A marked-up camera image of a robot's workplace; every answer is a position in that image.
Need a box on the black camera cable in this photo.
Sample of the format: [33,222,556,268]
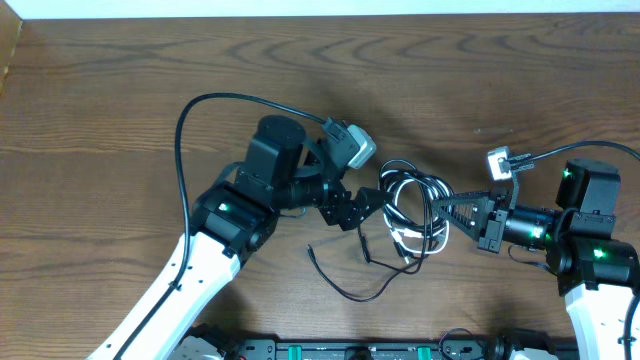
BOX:
[112,91,331,360]
[504,139,640,360]

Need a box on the black left camera cable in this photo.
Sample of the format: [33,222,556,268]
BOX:
[112,91,331,360]

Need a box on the black right camera cable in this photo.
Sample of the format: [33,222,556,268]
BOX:
[504,139,640,360]

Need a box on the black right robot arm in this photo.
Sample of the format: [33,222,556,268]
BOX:
[432,158,639,359]

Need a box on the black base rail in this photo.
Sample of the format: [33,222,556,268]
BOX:
[174,338,581,360]

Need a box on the white USB cable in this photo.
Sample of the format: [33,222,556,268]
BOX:
[381,175,453,256]

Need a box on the black USB cable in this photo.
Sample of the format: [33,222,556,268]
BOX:
[306,158,456,303]

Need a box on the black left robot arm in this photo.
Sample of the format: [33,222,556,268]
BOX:
[90,115,391,359]

